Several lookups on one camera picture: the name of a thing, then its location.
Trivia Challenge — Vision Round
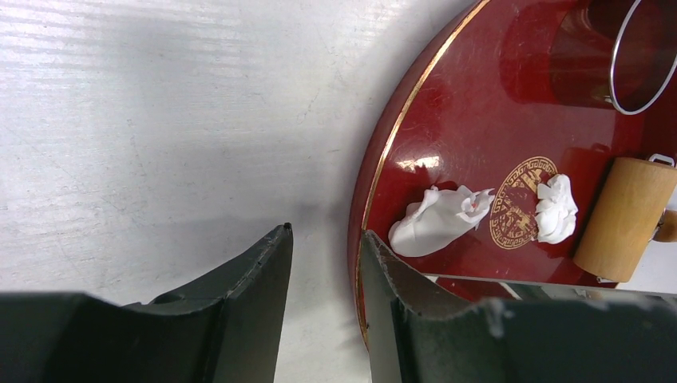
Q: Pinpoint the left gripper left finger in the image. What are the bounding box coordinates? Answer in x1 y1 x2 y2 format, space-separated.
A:
1 223 294 382

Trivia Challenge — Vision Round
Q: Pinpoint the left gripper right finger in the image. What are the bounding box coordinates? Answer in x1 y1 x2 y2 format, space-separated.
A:
360 231 676 382

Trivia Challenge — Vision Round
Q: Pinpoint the white dough piece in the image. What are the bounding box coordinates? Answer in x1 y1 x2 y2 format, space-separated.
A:
388 185 495 258

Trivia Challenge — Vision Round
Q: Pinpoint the wooden dough roller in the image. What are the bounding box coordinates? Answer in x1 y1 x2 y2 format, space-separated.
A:
573 153 676 282

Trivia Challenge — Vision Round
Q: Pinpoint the round red lacquer tray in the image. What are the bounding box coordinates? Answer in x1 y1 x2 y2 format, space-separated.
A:
347 1 676 330

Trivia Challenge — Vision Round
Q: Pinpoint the round metal cutter ring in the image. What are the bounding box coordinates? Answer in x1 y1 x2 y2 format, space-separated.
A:
549 0 677 116

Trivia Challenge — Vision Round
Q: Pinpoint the torn white dough scrap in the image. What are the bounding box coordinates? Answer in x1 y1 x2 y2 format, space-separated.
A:
535 174 578 244

